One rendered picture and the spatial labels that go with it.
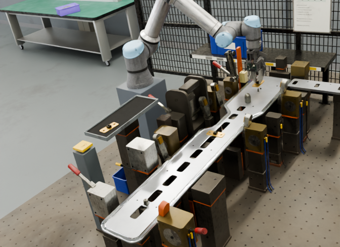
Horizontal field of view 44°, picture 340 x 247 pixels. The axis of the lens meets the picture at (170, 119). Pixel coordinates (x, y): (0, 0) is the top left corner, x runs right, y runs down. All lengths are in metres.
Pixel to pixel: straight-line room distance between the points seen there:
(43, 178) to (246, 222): 2.31
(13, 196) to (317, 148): 2.48
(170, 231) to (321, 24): 1.65
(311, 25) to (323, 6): 0.13
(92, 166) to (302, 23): 1.55
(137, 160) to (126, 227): 0.34
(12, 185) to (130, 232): 2.49
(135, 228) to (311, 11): 1.68
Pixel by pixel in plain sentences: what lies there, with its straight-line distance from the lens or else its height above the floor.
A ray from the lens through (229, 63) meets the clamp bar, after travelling 2.29.
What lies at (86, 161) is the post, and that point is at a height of 1.10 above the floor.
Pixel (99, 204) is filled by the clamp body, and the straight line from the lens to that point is 1.65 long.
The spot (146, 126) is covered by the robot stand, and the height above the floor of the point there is 0.90.
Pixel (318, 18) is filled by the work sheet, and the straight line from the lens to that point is 2.64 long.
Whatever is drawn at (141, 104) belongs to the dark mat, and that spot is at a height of 1.16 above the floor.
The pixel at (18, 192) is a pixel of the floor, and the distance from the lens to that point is 3.78.
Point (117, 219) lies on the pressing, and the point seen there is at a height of 1.00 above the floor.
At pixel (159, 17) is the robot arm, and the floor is 1.44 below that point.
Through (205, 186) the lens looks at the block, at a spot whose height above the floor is 1.03.
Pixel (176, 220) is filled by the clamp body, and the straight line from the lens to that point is 1.43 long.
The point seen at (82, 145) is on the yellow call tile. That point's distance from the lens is 1.76.
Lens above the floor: 2.02
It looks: 29 degrees down
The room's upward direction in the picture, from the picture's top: 10 degrees counter-clockwise
